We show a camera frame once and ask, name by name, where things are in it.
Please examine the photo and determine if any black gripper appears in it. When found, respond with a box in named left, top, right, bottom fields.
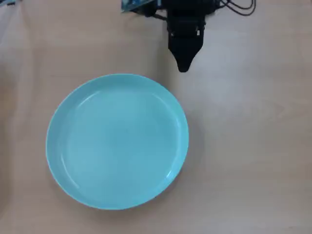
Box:
left=166, top=11, right=207, bottom=73

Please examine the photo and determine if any light blue plate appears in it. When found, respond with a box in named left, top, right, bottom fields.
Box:
left=45, top=73, right=190, bottom=211

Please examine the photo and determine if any teal circuit board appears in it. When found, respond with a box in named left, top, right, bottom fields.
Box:
left=120, top=0, right=162, bottom=13

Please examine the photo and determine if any white and blue object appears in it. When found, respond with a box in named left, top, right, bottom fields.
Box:
left=0, top=0, right=23, bottom=7

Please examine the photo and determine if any black cable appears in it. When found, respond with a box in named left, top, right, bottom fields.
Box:
left=218, top=0, right=257, bottom=17

